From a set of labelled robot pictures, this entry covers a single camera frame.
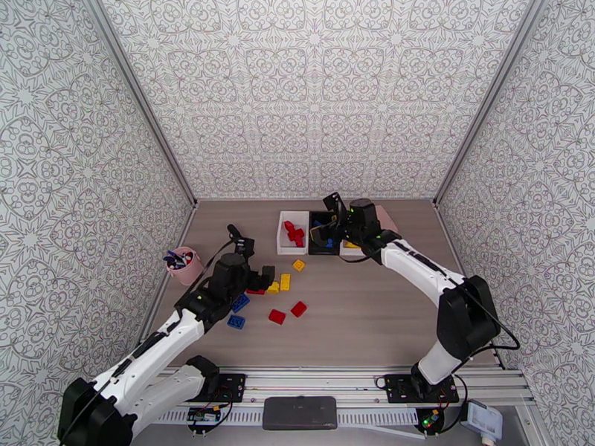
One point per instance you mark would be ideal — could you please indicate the red lego brick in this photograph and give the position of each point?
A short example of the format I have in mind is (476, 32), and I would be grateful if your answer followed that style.
(299, 309)
(289, 225)
(255, 292)
(300, 243)
(296, 234)
(277, 316)

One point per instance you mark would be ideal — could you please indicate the blue lego brick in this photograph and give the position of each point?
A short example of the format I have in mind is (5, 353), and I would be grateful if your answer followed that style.
(236, 322)
(318, 223)
(241, 303)
(329, 243)

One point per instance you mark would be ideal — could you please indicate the yellow lego brick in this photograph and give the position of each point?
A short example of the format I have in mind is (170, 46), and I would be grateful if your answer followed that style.
(299, 265)
(351, 245)
(273, 287)
(285, 282)

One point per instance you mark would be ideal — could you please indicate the black rectangular container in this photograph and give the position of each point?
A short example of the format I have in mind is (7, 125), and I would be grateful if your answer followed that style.
(316, 249)

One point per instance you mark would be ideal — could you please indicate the white rectangular container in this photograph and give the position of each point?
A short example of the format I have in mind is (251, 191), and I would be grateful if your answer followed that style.
(283, 245)
(346, 252)

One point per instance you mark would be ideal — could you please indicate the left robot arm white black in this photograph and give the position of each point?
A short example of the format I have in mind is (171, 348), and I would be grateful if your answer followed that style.
(153, 352)

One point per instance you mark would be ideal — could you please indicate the pink eraser case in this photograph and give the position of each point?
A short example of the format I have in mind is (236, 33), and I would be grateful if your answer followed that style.
(389, 221)

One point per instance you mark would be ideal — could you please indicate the pink pen cup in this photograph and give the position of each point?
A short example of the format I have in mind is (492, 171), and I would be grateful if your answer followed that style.
(186, 272)

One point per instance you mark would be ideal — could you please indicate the white red pen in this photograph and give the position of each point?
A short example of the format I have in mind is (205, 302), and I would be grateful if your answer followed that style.
(187, 260)

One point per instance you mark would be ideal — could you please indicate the blue pen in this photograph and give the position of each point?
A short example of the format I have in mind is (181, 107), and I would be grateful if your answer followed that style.
(174, 255)

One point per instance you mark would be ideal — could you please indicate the black marker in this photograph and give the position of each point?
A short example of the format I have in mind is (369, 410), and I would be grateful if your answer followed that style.
(170, 261)

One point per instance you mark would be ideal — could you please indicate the black rectangular pad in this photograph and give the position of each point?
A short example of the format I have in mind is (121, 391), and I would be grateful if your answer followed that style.
(300, 413)

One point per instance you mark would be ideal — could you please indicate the green circuit board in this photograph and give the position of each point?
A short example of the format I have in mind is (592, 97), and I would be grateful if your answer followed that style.
(430, 417)
(203, 416)

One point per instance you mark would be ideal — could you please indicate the white labelled device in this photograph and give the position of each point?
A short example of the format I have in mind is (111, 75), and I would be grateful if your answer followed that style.
(485, 420)

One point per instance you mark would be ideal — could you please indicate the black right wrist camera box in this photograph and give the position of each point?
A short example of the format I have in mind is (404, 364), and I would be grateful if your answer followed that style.
(334, 203)

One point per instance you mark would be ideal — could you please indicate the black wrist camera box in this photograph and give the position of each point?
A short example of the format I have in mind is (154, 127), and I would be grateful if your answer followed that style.
(334, 203)
(244, 245)

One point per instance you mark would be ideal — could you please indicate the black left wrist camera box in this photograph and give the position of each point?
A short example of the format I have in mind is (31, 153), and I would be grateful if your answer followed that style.
(244, 245)

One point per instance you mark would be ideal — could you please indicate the aluminium table edge rail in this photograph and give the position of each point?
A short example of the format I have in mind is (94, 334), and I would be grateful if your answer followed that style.
(449, 235)
(186, 226)

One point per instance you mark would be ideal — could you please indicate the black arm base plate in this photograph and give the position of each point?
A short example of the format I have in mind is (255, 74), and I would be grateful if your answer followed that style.
(397, 391)
(232, 389)

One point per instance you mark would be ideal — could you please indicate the aluminium front rail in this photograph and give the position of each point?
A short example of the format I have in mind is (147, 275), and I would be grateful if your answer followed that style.
(316, 382)

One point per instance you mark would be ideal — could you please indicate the aluminium frame post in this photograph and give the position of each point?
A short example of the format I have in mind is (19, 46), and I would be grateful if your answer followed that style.
(490, 94)
(139, 94)

